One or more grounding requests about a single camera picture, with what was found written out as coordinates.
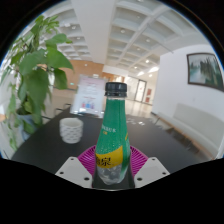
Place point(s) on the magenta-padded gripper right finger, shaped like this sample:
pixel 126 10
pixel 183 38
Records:
pixel 151 170

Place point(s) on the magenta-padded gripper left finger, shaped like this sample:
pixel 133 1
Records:
pixel 75 170

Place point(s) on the green plastic drink bottle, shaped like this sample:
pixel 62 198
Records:
pixel 111 133

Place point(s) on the white patterned cup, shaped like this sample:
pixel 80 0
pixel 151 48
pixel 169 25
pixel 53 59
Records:
pixel 71 130

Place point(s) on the long white bench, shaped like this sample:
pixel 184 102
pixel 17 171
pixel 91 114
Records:
pixel 196 126

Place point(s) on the clear acrylic sign stand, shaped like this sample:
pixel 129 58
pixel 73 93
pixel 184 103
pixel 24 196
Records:
pixel 87 95

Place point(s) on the potted green leafy plant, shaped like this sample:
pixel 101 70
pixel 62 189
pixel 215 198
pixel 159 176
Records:
pixel 33 76

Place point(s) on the recessed ceiling lights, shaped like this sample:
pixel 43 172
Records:
pixel 146 61

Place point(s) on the framed landscape picture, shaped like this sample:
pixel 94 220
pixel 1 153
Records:
pixel 205 71

